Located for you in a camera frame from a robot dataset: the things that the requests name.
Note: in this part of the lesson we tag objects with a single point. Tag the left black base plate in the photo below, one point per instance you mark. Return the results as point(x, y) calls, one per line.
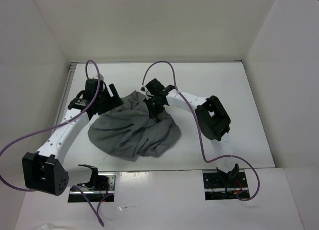
point(100, 190)

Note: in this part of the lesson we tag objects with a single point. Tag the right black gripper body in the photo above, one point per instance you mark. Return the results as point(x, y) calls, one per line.
point(154, 107)

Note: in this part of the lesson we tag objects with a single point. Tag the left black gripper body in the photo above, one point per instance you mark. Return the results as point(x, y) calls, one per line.
point(106, 102)

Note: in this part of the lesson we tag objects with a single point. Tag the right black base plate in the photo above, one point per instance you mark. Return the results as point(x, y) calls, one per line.
point(214, 189)

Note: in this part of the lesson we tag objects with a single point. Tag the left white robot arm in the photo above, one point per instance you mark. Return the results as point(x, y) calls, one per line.
point(43, 170)

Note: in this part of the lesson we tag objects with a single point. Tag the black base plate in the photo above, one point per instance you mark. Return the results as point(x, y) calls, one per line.
point(100, 190)
point(214, 189)

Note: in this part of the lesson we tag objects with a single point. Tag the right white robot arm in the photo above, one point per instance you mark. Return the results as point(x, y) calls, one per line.
point(212, 121)

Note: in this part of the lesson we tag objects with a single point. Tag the grey pleated skirt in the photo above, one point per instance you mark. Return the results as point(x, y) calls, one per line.
point(128, 132)

